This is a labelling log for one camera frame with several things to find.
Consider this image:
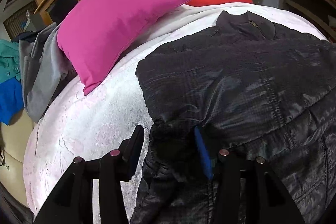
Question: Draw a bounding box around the teal shirt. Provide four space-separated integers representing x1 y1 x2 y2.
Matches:
0 39 21 83

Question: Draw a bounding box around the blue garment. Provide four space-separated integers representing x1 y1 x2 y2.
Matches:
0 78 24 125

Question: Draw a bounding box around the magenta pillow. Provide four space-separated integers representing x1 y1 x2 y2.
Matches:
57 0 190 95

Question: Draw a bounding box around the black quilted jacket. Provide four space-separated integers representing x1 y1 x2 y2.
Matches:
131 11 335 223

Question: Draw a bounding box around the white bed blanket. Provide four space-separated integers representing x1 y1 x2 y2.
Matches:
23 2 324 214

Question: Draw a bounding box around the grey garment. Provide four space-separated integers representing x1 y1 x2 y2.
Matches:
19 23 77 123

